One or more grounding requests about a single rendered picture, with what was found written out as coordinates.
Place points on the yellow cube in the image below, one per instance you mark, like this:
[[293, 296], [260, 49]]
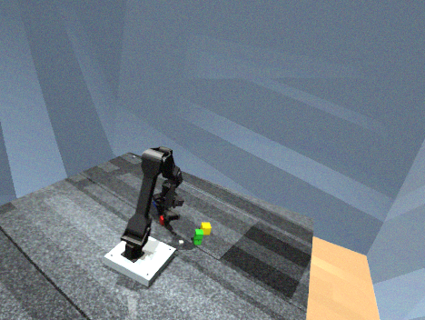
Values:
[[206, 228]]

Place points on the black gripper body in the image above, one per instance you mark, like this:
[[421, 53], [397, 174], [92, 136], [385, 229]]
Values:
[[166, 202]]

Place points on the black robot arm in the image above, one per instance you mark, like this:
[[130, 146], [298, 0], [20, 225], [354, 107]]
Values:
[[136, 233]]

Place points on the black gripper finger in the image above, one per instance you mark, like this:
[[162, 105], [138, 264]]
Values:
[[159, 209], [165, 222]]

